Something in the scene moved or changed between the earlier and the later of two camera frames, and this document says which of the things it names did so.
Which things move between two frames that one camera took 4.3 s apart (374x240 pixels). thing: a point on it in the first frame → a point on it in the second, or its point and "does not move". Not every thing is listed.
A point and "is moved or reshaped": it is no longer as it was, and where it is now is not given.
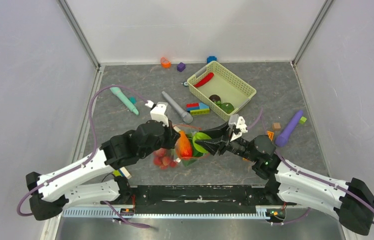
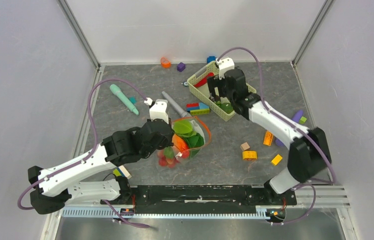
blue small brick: x=211 y=58 does not move
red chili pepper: x=204 y=80 does not move
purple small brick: x=181 y=66 does not move
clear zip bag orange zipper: x=186 y=146 is moved or reshaped
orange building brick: x=270 y=135 does not move
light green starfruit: x=200 y=136 → x=183 y=128
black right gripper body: x=239 y=146 → x=214 y=81
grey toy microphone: x=187 y=117 does not move
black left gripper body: x=166 y=141 does not move
